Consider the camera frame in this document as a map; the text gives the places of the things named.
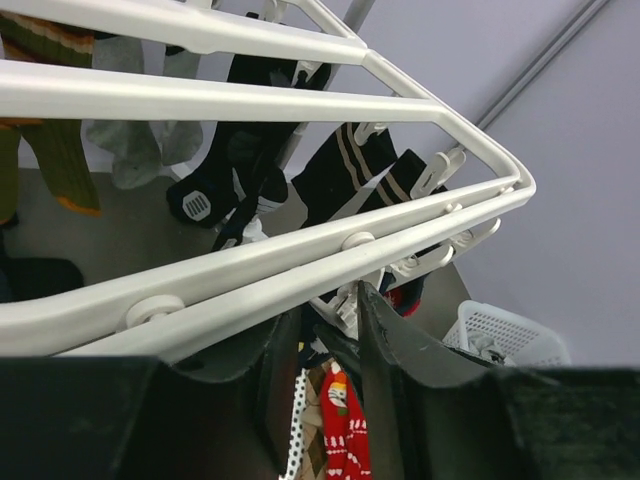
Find navy santa belt sock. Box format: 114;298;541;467
211;153;288;252

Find white perforated oval basket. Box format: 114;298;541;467
279;369;307;480

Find black cloth on table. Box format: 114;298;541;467
1;223;85;303

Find red patterned christmas sock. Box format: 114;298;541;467
320;362;372;480

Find grey clothes in basket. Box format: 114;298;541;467
467;331;506;365

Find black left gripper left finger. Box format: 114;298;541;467
1;310;300;479

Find black sock beige stripes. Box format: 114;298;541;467
292;123;427;228

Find black sock with logo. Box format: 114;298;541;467
166;55;297;229

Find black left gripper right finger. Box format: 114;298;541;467
314;280;640;480

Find white rectangular mesh basket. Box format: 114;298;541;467
443;300;571;366

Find argyle beige orange sock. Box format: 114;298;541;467
297;360;345;479

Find far silver rack pole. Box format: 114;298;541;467
342;0;375;36

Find white clip sock hanger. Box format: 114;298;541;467
1;1;536;362

